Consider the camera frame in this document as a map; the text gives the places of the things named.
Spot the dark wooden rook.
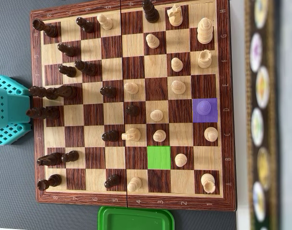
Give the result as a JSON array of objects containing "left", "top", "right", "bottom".
[
  {"left": 32, "top": 19, "right": 58, "bottom": 38},
  {"left": 37, "top": 174, "right": 62, "bottom": 192}
]

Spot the light wooden queen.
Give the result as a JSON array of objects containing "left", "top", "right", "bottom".
[{"left": 196, "top": 100, "right": 212, "bottom": 117}]

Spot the dark ornate medallion box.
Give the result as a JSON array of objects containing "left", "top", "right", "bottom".
[{"left": 244, "top": 0, "right": 281, "bottom": 230}]

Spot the light wooden pawn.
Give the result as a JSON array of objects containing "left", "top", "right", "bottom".
[
  {"left": 170, "top": 57, "right": 184, "bottom": 72},
  {"left": 145, "top": 34, "right": 160, "bottom": 49},
  {"left": 175, "top": 153, "right": 188, "bottom": 168},
  {"left": 127, "top": 177, "right": 143, "bottom": 192},
  {"left": 97, "top": 13, "right": 113, "bottom": 31},
  {"left": 150, "top": 109, "right": 164, "bottom": 122},
  {"left": 153, "top": 129, "right": 167, "bottom": 142},
  {"left": 124, "top": 82, "right": 139, "bottom": 95}
]

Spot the light wooden knight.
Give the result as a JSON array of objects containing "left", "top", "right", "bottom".
[
  {"left": 167, "top": 4, "right": 183, "bottom": 27},
  {"left": 121, "top": 127, "right": 141, "bottom": 142}
]

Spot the light wooden rook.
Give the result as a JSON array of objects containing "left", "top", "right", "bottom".
[
  {"left": 201, "top": 172, "right": 217, "bottom": 194},
  {"left": 197, "top": 49, "right": 213, "bottom": 69}
]

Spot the dark wooden queen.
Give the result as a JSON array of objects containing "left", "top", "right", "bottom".
[{"left": 26, "top": 107, "right": 60, "bottom": 120}]

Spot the wooden folding chess board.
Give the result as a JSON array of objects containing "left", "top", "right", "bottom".
[{"left": 30, "top": 0, "right": 237, "bottom": 212}]

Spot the dark wooden king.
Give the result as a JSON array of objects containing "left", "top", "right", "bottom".
[{"left": 28, "top": 85, "right": 56, "bottom": 100}]

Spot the dark wooden pawn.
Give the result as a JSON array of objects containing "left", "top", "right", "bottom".
[
  {"left": 61, "top": 150, "right": 79, "bottom": 164},
  {"left": 101, "top": 130, "right": 120, "bottom": 142},
  {"left": 58, "top": 64, "right": 77, "bottom": 78},
  {"left": 100, "top": 86, "right": 117, "bottom": 98},
  {"left": 104, "top": 174, "right": 121, "bottom": 189},
  {"left": 76, "top": 16, "right": 94, "bottom": 34},
  {"left": 125, "top": 105, "right": 140, "bottom": 117},
  {"left": 57, "top": 43, "right": 76, "bottom": 58}
]

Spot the green plastic tray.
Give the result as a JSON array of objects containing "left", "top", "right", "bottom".
[{"left": 98, "top": 206, "right": 175, "bottom": 230}]

